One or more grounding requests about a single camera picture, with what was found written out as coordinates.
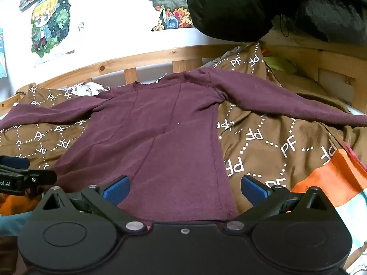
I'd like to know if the maroon long-sleeve shirt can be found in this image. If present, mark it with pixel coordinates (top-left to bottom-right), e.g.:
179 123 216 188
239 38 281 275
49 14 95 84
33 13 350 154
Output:
1 68 366 222

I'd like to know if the brown PF patterned blanket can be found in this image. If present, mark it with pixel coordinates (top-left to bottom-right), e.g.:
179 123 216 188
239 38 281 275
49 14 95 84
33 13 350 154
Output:
0 41 367 215

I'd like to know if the orange white striped cloth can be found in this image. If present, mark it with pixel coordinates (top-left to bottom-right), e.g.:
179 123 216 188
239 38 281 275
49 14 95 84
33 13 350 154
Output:
292 142 366 274

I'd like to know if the white floral patterned sheet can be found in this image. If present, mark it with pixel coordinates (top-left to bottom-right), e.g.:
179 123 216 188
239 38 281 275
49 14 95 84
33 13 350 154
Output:
60 81 111 96

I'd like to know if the green pillow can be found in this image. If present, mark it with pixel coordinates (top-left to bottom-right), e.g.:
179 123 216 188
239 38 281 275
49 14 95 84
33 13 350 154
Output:
264 57 297 74

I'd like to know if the black padded jacket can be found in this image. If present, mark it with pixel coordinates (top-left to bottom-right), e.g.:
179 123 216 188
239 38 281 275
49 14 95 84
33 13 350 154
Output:
187 0 366 45

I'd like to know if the blue cartoon wall poster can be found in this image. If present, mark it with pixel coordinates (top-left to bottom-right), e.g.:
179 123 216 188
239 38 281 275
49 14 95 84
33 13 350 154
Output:
0 29 8 78

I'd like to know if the wooden bed frame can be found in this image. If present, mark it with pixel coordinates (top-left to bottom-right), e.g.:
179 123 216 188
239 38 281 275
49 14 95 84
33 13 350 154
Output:
0 31 367 118

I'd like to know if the anime character wall poster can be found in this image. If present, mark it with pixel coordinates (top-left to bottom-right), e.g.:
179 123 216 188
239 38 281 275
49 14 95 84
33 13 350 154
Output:
31 0 71 58

